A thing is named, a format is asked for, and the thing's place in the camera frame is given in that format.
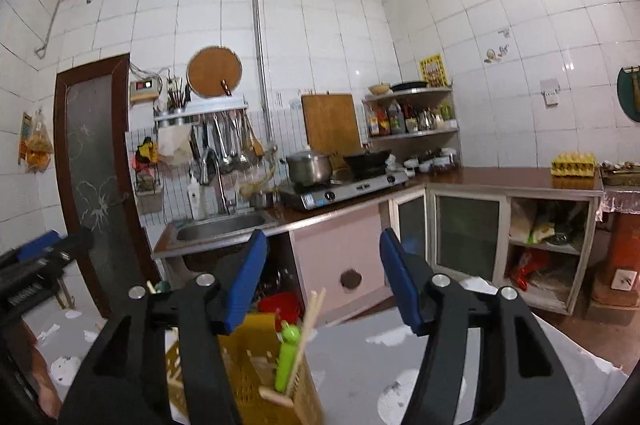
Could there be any wooden chopstick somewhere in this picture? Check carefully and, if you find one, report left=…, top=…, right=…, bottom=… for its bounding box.
left=258, top=386, right=294, bottom=408
left=284, top=287, right=326, bottom=398
left=145, top=280, right=157, bottom=294

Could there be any green handled fork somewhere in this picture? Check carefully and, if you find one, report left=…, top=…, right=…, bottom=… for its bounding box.
left=273, top=321, right=302, bottom=393

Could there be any kitchen counter cabinet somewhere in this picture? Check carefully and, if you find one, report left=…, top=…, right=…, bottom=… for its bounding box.
left=154, top=168, right=604, bottom=323

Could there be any person's left hand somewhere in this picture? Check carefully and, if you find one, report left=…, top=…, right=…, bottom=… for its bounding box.
left=16, top=321, right=62, bottom=419

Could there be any hanging yellow bag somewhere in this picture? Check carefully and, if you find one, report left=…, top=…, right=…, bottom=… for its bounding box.
left=17, top=109, right=54, bottom=174

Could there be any brown framed glass door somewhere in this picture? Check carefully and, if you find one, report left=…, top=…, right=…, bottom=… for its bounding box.
left=53, top=54, right=160, bottom=319

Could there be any yellow slotted utensil holder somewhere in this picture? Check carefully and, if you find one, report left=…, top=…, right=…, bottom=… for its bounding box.
left=164, top=311, right=326, bottom=425

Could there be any orange gas cylinder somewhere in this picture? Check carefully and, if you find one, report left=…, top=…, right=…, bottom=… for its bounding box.
left=594, top=214, right=639, bottom=308

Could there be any steel sink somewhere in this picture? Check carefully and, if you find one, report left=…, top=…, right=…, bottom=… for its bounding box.
left=175, top=212, right=278, bottom=243

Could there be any white dish soap bottle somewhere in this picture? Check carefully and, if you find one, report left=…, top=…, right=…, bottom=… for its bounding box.
left=188, top=173, right=207, bottom=220

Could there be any grey polar bear tablecloth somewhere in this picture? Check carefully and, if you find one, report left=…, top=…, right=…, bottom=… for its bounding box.
left=27, top=301, right=627, bottom=424

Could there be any red plastic basin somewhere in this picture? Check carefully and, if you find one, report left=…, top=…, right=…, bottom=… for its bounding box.
left=257, top=292, right=302, bottom=324

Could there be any steel utensil rack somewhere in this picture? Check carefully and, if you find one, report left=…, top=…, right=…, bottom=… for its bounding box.
left=154, top=96, right=265, bottom=186

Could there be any yellow egg tray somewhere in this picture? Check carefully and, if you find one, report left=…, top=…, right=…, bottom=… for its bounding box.
left=550, top=152, right=598, bottom=178

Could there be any round wooden board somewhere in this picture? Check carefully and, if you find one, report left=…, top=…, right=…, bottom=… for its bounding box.
left=186, top=46, right=242, bottom=98

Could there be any gas stove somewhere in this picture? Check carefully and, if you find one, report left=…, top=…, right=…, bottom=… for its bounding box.
left=279, top=172, right=409, bottom=211

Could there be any black wok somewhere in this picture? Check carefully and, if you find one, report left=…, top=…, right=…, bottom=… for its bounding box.
left=343, top=150, right=390, bottom=179

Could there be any steel cooking pot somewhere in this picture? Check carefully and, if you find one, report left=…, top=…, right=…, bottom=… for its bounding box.
left=284, top=149, right=333, bottom=187

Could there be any rectangular wooden cutting board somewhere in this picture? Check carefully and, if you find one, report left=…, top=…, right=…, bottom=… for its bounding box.
left=300, top=94, right=361, bottom=156

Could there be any wall control box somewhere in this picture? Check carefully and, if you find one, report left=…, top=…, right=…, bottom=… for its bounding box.
left=129, top=78, right=162, bottom=104

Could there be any corner wall shelf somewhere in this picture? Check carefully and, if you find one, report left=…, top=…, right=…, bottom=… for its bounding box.
left=362, top=86, right=459, bottom=140

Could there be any green round wall board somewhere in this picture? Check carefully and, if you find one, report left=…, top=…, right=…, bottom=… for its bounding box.
left=616, top=67, right=640, bottom=123

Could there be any yellow wall poster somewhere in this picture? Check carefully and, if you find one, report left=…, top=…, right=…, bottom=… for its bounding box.
left=419, top=54, right=449, bottom=87

